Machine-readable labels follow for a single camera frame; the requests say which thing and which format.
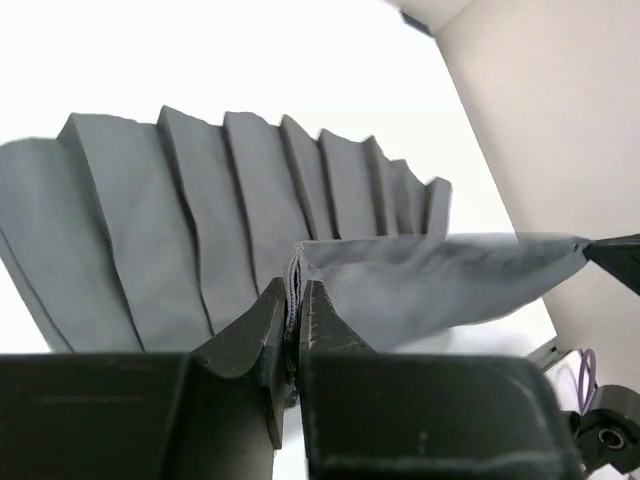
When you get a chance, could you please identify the grey pleated skirt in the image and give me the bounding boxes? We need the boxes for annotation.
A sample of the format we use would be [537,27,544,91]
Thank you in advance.
[0,105,594,401]

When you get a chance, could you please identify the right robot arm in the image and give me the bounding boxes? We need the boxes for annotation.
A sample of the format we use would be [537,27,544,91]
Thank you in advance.
[565,234,639,478]

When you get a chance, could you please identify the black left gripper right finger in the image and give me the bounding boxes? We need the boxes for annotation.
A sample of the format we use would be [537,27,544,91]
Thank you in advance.
[298,282,582,480]

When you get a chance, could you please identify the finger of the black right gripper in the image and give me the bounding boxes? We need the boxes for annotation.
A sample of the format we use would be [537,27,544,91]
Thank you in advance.
[584,236,640,294]

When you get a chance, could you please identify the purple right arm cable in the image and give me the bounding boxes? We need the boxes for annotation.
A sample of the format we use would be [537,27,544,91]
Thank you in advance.
[552,348,601,416]

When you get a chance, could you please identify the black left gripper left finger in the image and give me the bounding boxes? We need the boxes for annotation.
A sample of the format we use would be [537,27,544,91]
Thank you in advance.
[1,278,286,479]

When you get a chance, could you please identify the aluminium table edge rail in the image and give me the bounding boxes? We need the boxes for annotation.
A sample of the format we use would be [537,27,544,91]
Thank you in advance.
[527,339,566,372]

